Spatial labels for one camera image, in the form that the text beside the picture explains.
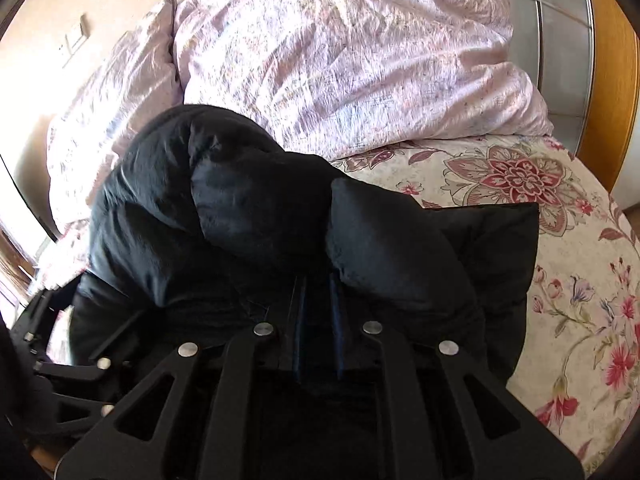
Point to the white wall switch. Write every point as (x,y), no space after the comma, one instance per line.
(75,42)

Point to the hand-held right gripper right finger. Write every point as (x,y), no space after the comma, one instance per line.
(337,332)

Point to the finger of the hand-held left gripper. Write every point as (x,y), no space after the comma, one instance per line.
(95,417)
(95,364)

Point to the pale pink pillow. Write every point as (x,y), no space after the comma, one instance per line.
(115,110)

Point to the pale pink crinkled quilt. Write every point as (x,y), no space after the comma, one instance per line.
(350,50)

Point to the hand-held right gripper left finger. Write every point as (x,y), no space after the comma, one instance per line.
(300,332)

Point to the black puffer jacket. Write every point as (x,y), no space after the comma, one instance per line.
(250,200)

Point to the floral bed sheet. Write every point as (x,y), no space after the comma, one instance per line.
(575,260)

